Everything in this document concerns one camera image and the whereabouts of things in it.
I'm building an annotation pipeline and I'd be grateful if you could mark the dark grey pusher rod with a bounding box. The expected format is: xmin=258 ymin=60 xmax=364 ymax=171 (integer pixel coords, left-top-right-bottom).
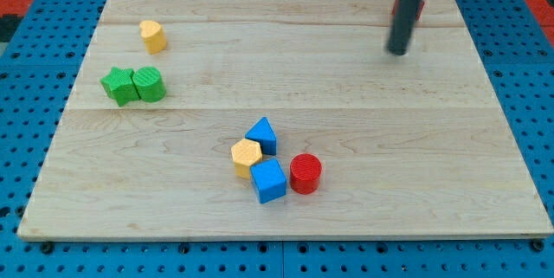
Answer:
xmin=387 ymin=0 xmax=421 ymax=55

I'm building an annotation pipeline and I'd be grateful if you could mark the red star block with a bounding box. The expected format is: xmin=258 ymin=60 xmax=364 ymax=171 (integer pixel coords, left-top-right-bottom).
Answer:
xmin=390 ymin=0 xmax=425 ymax=22

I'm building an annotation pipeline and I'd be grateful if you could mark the green star block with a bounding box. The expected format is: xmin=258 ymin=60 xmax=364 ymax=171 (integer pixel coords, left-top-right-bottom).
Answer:
xmin=100 ymin=67 xmax=140 ymax=107

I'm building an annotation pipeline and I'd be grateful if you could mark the blue triangle block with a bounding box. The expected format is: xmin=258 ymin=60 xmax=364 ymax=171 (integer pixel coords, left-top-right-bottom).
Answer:
xmin=245 ymin=117 xmax=277 ymax=156

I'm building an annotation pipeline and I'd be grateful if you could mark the red cylinder block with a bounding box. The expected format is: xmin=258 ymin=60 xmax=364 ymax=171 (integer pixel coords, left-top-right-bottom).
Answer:
xmin=289 ymin=153 xmax=322 ymax=195

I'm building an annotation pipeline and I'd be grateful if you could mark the yellow hexagon block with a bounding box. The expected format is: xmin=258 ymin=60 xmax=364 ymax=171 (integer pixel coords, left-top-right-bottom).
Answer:
xmin=231 ymin=139 xmax=263 ymax=179

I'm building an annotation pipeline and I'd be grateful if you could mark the blue cube block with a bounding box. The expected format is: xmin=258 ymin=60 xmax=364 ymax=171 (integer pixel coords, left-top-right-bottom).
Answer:
xmin=250 ymin=158 xmax=287 ymax=204

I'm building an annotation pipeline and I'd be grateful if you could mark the wooden board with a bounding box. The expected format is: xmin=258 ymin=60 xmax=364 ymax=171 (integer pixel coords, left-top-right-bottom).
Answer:
xmin=17 ymin=0 xmax=553 ymax=242

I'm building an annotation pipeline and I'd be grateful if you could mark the yellow heart block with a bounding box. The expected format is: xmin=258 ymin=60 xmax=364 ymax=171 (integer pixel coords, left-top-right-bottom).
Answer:
xmin=139 ymin=20 xmax=167 ymax=55

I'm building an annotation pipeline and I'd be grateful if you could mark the green cylinder block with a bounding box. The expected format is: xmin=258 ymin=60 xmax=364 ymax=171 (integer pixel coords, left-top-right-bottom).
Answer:
xmin=132 ymin=67 xmax=166 ymax=102

